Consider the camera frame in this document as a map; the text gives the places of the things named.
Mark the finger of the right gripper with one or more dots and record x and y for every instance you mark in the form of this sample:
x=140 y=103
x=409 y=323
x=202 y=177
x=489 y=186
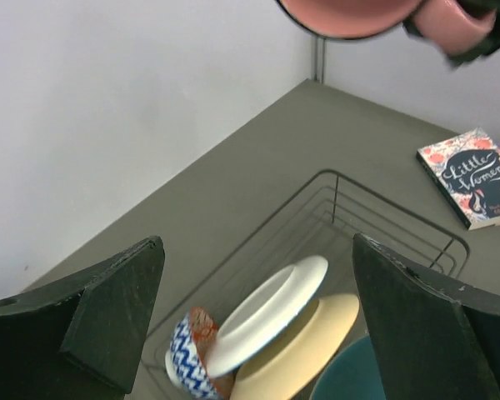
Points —
x=463 y=31

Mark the Little Women book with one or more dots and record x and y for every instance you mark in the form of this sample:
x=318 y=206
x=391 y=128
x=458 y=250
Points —
x=466 y=170

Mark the teal scalloped plate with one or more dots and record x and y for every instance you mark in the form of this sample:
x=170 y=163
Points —
x=352 y=375

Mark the peach bird plate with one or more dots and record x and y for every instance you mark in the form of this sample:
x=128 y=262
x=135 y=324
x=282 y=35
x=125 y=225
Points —
x=300 y=352

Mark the orange blue patterned bowl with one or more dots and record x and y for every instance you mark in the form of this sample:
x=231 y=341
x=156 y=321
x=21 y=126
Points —
x=190 y=341

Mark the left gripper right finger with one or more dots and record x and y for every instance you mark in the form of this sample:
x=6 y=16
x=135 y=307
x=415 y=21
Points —
x=434 y=336

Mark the watermelon pattern plate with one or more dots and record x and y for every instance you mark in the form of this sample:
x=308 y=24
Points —
x=264 y=313

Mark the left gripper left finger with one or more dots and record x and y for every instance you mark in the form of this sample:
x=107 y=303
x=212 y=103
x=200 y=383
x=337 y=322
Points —
x=81 y=336

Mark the pink mug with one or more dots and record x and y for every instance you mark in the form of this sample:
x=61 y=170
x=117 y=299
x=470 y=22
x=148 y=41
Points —
x=348 y=19

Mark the black wire dish rack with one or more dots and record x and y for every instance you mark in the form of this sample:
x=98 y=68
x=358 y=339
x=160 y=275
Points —
x=320 y=218

